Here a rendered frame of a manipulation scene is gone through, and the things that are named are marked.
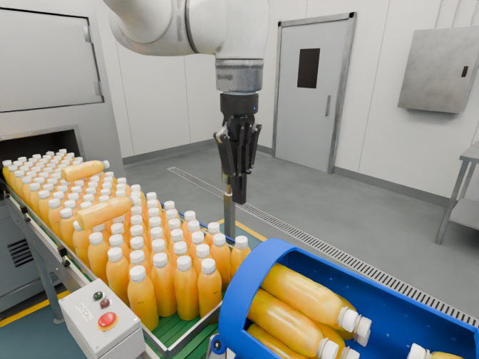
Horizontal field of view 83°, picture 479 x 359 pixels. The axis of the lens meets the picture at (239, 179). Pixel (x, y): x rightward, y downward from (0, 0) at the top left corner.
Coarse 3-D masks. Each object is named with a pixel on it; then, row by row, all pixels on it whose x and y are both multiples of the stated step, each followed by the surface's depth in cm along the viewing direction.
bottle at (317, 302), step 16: (272, 272) 61; (288, 272) 61; (272, 288) 60; (288, 288) 58; (304, 288) 57; (320, 288) 56; (288, 304) 59; (304, 304) 56; (320, 304) 54; (336, 304) 54; (320, 320) 54; (336, 320) 53
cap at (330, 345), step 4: (328, 344) 52; (332, 344) 52; (336, 344) 52; (324, 348) 51; (328, 348) 51; (332, 348) 51; (336, 348) 51; (324, 352) 51; (328, 352) 51; (332, 352) 50; (336, 352) 52; (324, 356) 51; (328, 356) 50; (332, 356) 50
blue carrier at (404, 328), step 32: (256, 256) 60; (288, 256) 76; (256, 288) 55; (352, 288) 66; (384, 288) 54; (224, 320) 57; (384, 320) 63; (416, 320) 58; (448, 320) 48; (256, 352) 52; (384, 352) 63; (448, 352) 56
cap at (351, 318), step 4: (348, 312) 53; (352, 312) 53; (348, 316) 52; (352, 316) 52; (356, 316) 53; (344, 320) 52; (348, 320) 52; (352, 320) 52; (356, 320) 54; (344, 324) 52; (348, 324) 52; (352, 324) 52; (344, 328) 53; (348, 328) 52; (352, 328) 53
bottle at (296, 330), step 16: (256, 304) 59; (272, 304) 58; (256, 320) 58; (272, 320) 56; (288, 320) 55; (304, 320) 55; (288, 336) 53; (304, 336) 52; (320, 336) 53; (304, 352) 52; (320, 352) 51
